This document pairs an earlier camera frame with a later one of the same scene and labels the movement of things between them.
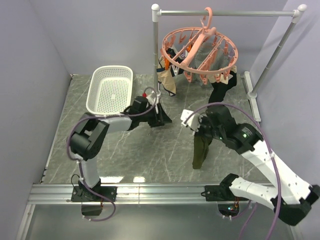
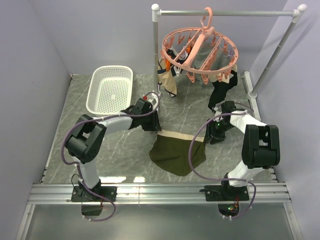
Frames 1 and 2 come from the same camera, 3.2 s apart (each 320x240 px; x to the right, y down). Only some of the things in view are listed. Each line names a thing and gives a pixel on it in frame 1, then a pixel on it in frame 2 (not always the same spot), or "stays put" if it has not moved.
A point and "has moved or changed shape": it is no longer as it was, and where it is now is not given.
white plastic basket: x=110 y=89 stays put
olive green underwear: x=201 y=145 has moved or changed shape
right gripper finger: x=199 y=133 → x=209 y=132
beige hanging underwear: x=166 y=78 stays put
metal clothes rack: x=253 y=95 stays put
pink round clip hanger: x=202 y=51 stays put
